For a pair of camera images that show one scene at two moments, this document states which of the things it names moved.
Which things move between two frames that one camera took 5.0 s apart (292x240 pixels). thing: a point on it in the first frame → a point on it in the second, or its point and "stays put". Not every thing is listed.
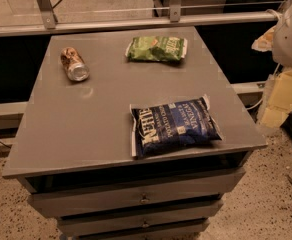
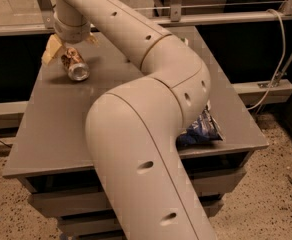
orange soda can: (75, 67) stays put
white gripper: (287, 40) → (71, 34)
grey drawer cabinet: (72, 149) stays put
